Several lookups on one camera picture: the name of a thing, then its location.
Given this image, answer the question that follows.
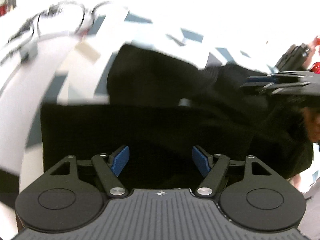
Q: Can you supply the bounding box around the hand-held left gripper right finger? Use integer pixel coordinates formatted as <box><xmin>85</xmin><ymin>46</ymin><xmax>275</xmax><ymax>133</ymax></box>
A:
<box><xmin>191</xmin><ymin>145</ymin><xmax>277</xmax><ymax>198</ymax></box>

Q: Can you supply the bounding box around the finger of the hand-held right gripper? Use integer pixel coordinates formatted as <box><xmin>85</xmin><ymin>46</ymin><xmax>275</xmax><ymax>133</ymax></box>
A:
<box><xmin>245</xmin><ymin>75</ymin><xmax>278</xmax><ymax>83</ymax></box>
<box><xmin>239</xmin><ymin>81</ymin><xmax>282</xmax><ymax>96</ymax></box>

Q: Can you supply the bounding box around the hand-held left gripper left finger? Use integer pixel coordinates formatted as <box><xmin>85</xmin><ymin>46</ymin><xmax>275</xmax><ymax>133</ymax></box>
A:
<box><xmin>42</xmin><ymin>145</ymin><xmax>130</xmax><ymax>198</ymax></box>

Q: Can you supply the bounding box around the black knit sweater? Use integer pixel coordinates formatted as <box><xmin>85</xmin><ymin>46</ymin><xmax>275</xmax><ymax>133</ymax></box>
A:
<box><xmin>40</xmin><ymin>44</ymin><xmax>314</xmax><ymax>195</ymax></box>

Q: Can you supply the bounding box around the geometric patterned bedsheet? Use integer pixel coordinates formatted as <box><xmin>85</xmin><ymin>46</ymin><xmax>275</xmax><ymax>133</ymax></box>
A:
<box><xmin>0</xmin><ymin>0</ymin><xmax>285</xmax><ymax>230</ymax></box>

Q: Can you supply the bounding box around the beige paper tag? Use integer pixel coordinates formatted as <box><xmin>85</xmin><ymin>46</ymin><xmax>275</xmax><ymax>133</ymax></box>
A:
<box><xmin>75</xmin><ymin>41</ymin><xmax>101</xmax><ymax>62</ymax></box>

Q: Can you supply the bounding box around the person's grey clothing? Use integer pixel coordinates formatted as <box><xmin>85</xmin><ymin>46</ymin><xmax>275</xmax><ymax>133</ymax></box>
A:
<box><xmin>304</xmin><ymin>187</ymin><xmax>320</xmax><ymax>240</ymax></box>

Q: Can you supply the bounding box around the black cable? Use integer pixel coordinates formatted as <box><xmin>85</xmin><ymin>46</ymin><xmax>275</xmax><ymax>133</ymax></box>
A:
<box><xmin>7</xmin><ymin>1</ymin><xmax>110</xmax><ymax>46</ymax></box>

